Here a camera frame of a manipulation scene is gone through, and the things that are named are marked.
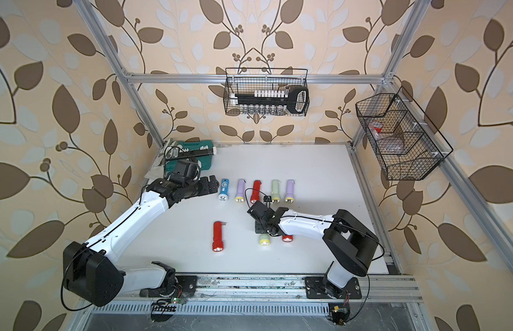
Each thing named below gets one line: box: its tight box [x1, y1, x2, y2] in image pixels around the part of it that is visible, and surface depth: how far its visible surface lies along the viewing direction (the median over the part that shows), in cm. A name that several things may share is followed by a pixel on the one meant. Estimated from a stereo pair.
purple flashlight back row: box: [234, 178, 247, 204], surface depth 98 cm
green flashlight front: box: [258, 233, 271, 247], surface depth 85 cm
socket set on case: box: [164, 144, 218, 160], surface depth 111 cm
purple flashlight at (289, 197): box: [284, 179, 296, 204], surface depth 100 cm
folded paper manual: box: [144, 138, 171, 180], surface depth 110 cm
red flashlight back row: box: [250, 179, 263, 205], surface depth 100 cm
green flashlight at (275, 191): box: [270, 179, 281, 204], surface depth 101 cm
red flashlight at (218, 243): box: [212, 220, 227, 252], surface depth 86 cm
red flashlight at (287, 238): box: [282, 235, 294, 243], surface depth 86 cm
